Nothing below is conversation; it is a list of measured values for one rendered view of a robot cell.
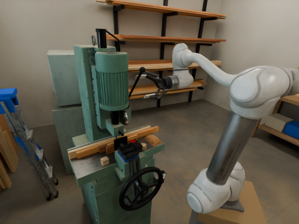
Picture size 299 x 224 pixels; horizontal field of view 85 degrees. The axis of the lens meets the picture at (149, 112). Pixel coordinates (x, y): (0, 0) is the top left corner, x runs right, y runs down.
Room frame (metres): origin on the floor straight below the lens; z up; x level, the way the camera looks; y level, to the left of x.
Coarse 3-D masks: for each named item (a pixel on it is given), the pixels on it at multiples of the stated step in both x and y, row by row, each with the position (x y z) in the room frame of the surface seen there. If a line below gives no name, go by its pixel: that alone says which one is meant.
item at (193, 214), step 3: (192, 210) 0.89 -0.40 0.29; (192, 213) 0.85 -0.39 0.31; (195, 213) 0.72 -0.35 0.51; (192, 216) 0.81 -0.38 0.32; (195, 216) 0.69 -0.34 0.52; (192, 219) 0.78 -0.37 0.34; (195, 219) 0.67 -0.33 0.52; (189, 222) 0.90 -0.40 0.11; (192, 222) 0.75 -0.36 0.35; (195, 222) 0.64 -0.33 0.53; (198, 222) 0.62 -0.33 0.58; (201, 222) 0.61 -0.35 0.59
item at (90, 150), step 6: (156, 126) 1.13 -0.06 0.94; (138, 132) 1.03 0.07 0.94; (144, 132) 1.04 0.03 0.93; (150, 132) 1.08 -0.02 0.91; (102, 144) 0.86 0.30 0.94; (84, 150) 0.80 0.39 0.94; (90, 150) 0.81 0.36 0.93; (96, 150) 0.83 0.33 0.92; (78, 156) 0.76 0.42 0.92; (84, 156) 0.78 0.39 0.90
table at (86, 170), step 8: (144, 136) 1.04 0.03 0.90; (160, 144) 0.95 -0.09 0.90; (96, 152) 0.83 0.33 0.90; (104, 152) 0.83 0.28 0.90; (112, 152) 0.83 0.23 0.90; (144, 152) 0.86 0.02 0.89; (152, 152) 0.90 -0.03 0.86; (72, 160) 0.75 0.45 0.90; (80, 160) 0.75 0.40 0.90; (88, 160) 0.75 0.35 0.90; (96, 160) 0.76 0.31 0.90; (112, 160) 0.76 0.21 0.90; (72, 168) 0.72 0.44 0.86; (80, 168) 0.69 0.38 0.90; (88, 168) 0.69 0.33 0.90; (96, 168) 0.69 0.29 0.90; (104, 168) 0.70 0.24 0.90; (112, 168) 0.73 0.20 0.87; (80, 176) 0.63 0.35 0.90; (88, 176) 0.65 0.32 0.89; (96, 176) 0.67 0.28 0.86; (120, 176) 0.67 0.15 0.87; (128, 176) 0.68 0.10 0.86; (80, 184) 0.62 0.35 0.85
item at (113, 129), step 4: (108, 120) 0.95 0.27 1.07; (108, 124) 0.93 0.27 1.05; (112, 124) 0.90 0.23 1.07; (116, 124) 0.91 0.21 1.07; (120, 124) 0.91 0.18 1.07; (108, 128) 0.93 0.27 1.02; (112, 128) 0.88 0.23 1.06; (116, 128) 0.87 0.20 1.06; (120, 128) 0.89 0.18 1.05; (112, 132) 0.88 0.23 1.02; (116, 132) 0.87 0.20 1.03; (116, 136) 0.87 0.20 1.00
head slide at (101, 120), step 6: (96, 72) 0.95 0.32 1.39; (96, 78) 0.95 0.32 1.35; (96, 84) 0.96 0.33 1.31; (96, 90) 0.97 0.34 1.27; (96, 96) 0.98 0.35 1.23; (96, 102) 0.99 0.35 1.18; (96, 108) 1.00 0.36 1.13; (102, 114) 0.96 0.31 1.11; (108, 114) 0.98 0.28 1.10; (102, 120) 0.96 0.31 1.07; (102, 126) 0.96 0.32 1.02
